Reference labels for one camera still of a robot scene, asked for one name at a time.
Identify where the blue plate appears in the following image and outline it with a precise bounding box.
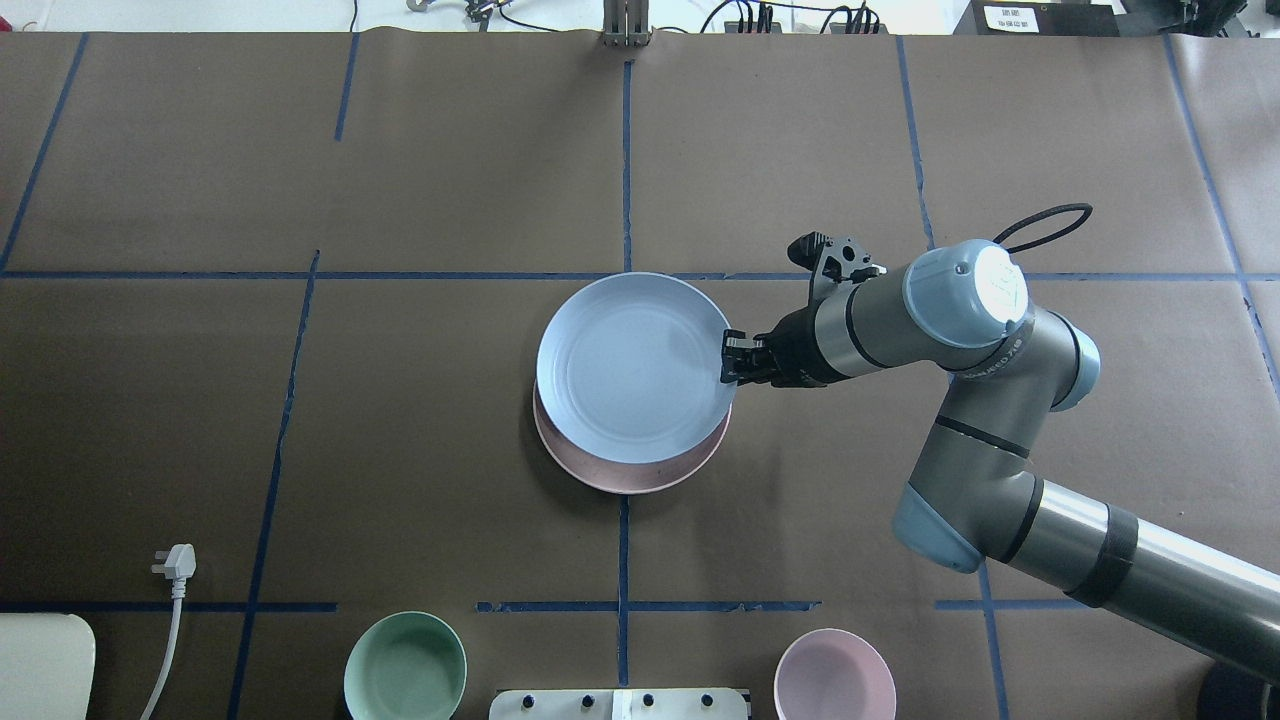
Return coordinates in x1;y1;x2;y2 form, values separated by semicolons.
535;272;736;464

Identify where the pink bowl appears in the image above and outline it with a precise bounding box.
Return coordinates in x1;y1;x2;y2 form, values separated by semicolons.
773;628;899;719

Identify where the black camera cable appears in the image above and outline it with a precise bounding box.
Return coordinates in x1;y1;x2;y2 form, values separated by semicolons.
992;202;1094;252

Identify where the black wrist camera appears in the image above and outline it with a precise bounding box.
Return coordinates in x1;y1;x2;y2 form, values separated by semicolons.
786;231;888;306

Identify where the dark blue saucepan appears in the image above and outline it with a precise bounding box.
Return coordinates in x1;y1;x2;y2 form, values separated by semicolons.
1196;664;1279;719

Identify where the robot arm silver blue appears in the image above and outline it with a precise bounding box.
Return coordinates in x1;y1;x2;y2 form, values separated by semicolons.
721;232;1279;684

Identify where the green bowl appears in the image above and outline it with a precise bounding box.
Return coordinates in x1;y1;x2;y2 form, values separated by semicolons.
343;611;468;719

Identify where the white power plug with cable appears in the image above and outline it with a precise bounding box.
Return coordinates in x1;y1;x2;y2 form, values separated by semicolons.
140;543;198;719

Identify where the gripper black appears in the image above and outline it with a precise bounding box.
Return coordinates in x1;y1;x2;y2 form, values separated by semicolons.
719;309;831;388

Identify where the aluminium frame post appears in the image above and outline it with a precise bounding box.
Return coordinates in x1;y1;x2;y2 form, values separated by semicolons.
602;0;652;47

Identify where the black box with label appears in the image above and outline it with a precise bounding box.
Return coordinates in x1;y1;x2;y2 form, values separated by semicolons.
951;1;1120;37

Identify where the pink plate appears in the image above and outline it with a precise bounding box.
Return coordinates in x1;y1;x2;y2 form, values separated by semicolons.
531;389;732;495

